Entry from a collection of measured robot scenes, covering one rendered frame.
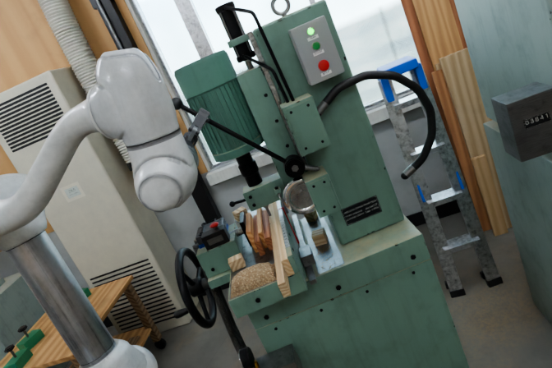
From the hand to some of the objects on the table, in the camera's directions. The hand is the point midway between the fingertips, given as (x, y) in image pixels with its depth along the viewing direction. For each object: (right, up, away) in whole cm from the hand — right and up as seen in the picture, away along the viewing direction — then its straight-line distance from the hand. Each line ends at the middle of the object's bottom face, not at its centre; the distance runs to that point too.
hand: (190, 140), depth 110 cm
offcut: (+11, -38, +19) cm, 44 cm away
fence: (+26, -28, +31) cm, 49 cm away
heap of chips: (+16, -39, +8) cm, 43 cm away
